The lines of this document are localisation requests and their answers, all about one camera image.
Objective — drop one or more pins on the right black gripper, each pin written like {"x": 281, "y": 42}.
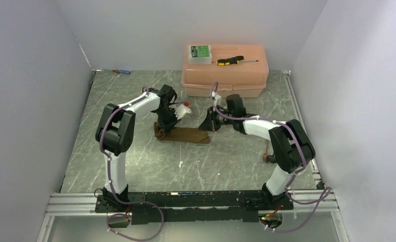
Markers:
{"x": 209, "y": 123}

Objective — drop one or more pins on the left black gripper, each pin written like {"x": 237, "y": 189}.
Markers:
{"x": 166, "y": 126}

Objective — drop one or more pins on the brown cloth napkin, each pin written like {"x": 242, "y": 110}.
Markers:
{"x": 180, "y": 134}

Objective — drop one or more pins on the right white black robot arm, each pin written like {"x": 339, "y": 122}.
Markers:
{"x": 292, "y": 149}

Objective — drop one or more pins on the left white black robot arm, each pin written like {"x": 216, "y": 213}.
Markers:
{"x": 116, "y": 130}

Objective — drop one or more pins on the pink plastic storage box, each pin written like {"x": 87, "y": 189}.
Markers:
{"x": 245, "y": 79}

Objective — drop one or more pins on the yellow black screwdriver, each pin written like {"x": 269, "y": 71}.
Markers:
{"x": 234, "y": 61}

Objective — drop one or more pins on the blue red screwdriver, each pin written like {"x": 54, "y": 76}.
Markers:
{"x": 123, "y": 72}

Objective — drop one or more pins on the green white small box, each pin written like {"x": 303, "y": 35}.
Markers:
{"x": 199, "y": 54}

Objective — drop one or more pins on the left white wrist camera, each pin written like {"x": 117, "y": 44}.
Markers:
{"x": 182, "y": 109}

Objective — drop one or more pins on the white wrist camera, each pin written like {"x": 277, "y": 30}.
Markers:
{"x": 182, "y": 109}
{"x": 216, "y": 99}

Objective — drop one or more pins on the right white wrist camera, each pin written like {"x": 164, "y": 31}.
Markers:
{"x": 216, "y": 99}

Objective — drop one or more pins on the aluminium frame rail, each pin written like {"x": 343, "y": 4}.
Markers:
{"x": 82, "y": 204}

